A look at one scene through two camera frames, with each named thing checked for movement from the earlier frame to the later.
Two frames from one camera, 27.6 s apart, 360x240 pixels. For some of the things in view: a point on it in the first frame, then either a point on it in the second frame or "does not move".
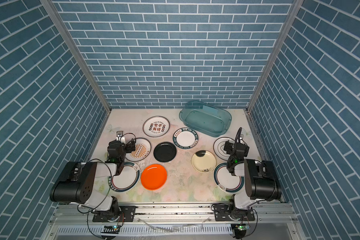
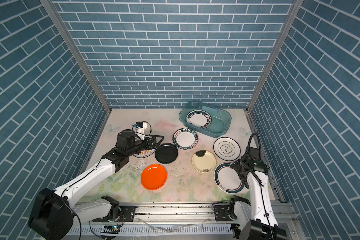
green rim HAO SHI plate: [185, 138] does not move
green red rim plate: [225, 181] does not move
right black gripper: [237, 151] to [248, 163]
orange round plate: [153, 177] does not move
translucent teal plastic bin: [205, 117] does not move
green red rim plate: [128, 180] to [199, 118]
